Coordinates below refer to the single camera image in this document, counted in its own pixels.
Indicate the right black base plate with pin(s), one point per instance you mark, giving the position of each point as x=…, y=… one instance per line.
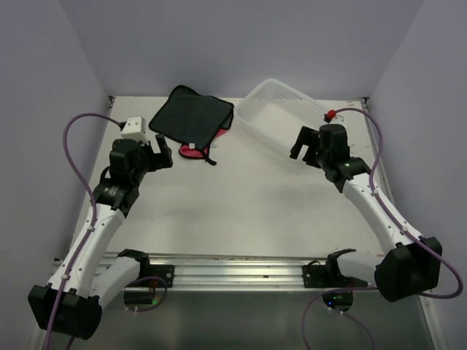
x=316, y=275

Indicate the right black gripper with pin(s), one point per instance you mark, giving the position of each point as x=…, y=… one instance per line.
x=309, y=137

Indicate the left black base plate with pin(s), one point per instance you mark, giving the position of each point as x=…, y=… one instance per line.
x=164, y=272

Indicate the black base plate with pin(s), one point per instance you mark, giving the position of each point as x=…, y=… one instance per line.
x=316, y=275
x=164, y=272

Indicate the grey and yellow towel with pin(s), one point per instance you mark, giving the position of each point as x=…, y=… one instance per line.
x=193, y=121

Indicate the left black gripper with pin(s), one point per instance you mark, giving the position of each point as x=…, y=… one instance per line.
x=164, y=160

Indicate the aluminium mounting rail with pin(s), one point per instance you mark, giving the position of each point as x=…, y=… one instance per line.
x=222, y=274

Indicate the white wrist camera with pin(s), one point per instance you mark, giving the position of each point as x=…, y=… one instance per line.
x=331, y=115
x=135, y=129

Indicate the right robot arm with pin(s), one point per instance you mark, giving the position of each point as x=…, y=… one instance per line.
x=409, y=265

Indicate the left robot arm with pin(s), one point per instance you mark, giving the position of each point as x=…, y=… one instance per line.
x=74, y=298

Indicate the white plastic basket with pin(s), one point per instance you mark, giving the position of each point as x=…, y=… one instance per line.
x=274, y=113

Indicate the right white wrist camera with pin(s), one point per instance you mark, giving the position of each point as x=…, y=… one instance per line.
x=331, y=115

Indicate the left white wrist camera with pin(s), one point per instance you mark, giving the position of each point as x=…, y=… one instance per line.
x=135, y=129

